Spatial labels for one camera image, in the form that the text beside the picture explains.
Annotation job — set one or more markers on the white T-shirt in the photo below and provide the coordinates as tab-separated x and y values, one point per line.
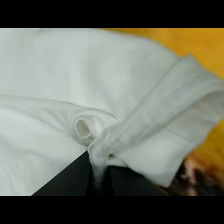
66	83

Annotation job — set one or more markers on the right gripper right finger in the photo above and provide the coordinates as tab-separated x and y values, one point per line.
133	185

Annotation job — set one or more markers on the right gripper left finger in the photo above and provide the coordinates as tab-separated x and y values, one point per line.
71	178

